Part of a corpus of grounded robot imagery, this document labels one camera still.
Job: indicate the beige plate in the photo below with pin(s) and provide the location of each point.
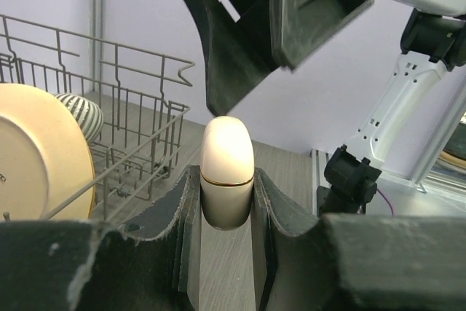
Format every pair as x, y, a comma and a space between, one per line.
45, 158

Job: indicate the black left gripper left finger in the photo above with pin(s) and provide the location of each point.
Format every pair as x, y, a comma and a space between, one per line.
150, 262

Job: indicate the grey wire dish rack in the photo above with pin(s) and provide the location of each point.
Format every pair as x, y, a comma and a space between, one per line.
120, 95

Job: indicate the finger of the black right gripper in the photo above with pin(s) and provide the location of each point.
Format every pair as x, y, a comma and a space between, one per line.
300, 27
237, 55

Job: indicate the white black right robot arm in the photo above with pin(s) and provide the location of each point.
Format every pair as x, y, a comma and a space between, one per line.
432, 44

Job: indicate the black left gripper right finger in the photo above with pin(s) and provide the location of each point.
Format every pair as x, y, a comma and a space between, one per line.
352, 262

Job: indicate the beige small earbud case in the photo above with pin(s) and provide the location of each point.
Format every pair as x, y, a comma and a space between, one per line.
227, 169

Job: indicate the striped ceramic bowl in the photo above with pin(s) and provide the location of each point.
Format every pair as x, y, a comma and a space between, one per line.
87, 114

